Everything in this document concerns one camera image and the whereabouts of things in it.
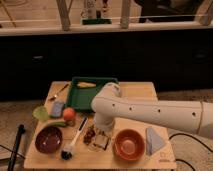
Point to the yellow corn cob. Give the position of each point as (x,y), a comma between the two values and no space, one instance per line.
(86,85)

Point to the grey folded cloth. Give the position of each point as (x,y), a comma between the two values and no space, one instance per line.
(154,142)

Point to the brown grape bunch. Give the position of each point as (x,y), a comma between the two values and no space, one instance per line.
(89,135)

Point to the orange peach fruit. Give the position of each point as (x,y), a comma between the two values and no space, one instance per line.
(69,114)

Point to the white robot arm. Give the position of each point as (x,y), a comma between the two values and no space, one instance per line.
(190,118)

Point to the orange bowl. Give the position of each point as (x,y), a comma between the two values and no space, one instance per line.
(129,145)

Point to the dark red bowl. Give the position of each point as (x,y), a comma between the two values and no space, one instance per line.
(48,140)

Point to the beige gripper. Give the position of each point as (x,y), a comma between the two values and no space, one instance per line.
(101,140)

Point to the green base bottle object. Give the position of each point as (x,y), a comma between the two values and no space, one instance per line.
(95,12)

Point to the black pole stand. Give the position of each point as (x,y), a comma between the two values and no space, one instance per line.
(14,153)

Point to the white handled brush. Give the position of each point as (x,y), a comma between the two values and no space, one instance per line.
(67,151)

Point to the green cucumber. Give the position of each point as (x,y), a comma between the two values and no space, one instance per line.
(57,124)

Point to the light green cup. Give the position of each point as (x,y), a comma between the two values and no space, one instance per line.
(41,113)

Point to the green plastic tray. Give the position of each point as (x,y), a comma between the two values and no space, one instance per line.
(80,98)

